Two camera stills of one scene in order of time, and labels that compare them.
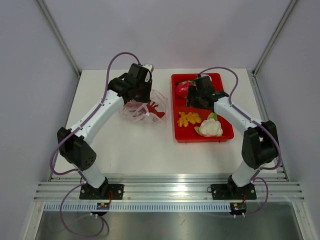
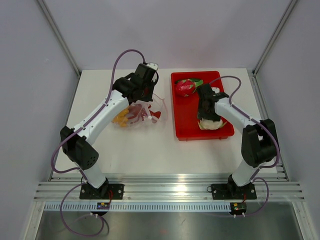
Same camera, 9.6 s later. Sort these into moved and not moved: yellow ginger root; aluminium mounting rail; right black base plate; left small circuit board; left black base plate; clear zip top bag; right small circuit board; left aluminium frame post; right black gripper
Moved: right black gripper; clear zip top bag; yellow ginger root
Not moved: aluminium mounting rail; right black base plate; left aluminium frame post; left black base plate; left small circuit board; right small circuit board
